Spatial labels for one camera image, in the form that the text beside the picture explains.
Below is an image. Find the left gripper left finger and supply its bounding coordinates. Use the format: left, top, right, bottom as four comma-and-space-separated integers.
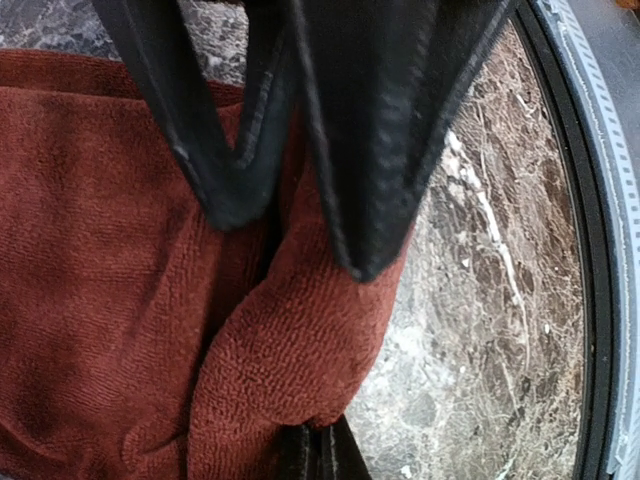
275, 424, 320, 480

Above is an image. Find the dark red towel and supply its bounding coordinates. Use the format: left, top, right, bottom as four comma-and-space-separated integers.
1, 50, 404, 479

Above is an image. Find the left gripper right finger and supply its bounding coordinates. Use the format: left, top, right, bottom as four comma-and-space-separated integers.
320, 415, 372, 480

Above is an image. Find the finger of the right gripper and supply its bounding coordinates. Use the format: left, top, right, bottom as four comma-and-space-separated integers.
289, 1, 514, 282
93, 0, 296, 230

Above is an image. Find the white slotted cable duct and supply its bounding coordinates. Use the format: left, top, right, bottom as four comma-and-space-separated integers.
519, 1, 639, 479

